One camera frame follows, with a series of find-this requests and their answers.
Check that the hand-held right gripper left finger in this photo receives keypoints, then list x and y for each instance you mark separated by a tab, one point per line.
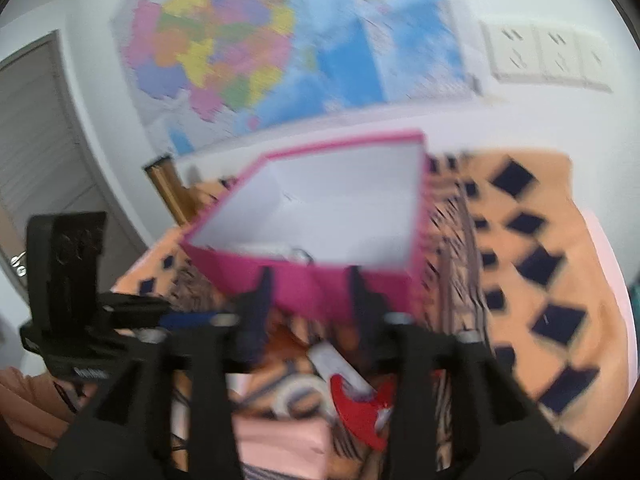
254	322

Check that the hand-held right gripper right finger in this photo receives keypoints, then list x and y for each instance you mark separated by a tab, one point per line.
361	292

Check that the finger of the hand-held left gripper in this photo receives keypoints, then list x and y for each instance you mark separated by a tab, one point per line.
192	321
132	304

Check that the pink cardboard box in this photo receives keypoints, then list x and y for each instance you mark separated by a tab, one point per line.
312	290

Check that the clear tape roll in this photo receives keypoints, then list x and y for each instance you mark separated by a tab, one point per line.
287	390

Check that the white bottle with black cap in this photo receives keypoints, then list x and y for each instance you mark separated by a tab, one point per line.
332	362

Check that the pink cosmetic tube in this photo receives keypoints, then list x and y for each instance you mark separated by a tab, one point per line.
280	445

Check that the gold metal bottle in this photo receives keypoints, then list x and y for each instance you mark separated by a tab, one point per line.
167	187

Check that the grey door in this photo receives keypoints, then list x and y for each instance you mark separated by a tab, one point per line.
35	135

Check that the orange patterned cloth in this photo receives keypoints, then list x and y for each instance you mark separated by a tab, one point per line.
555	265

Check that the colourful wall map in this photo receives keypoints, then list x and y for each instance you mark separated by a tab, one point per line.
250	60

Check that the white wall data socket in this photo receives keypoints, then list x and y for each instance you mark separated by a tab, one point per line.
595	62

